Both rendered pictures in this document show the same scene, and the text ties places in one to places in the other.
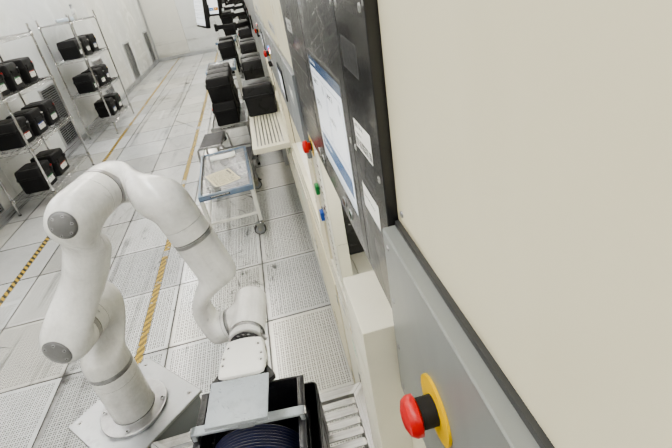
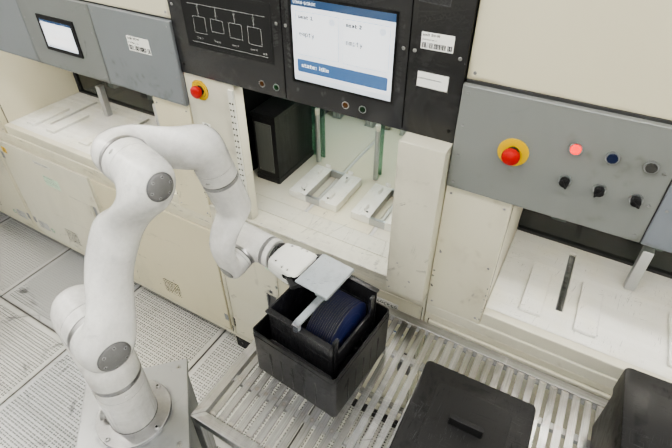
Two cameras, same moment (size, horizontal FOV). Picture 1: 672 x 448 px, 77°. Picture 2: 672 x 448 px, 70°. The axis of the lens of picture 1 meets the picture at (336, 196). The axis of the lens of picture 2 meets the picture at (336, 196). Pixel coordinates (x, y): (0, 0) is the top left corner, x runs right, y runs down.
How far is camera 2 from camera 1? 0.93 m
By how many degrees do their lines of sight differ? 45
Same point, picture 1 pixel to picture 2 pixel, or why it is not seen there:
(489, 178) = (576, 29)
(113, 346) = not seen: hidden behind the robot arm
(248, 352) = (294, 253)
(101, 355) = not seen: hidden behind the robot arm
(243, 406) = (334, 274)
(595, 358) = (620, 62)
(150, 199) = (208, 144)
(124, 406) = (146, 403)
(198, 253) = (238, 187)
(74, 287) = (122, 273)
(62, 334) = (119, 331)
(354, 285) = (410, 140)
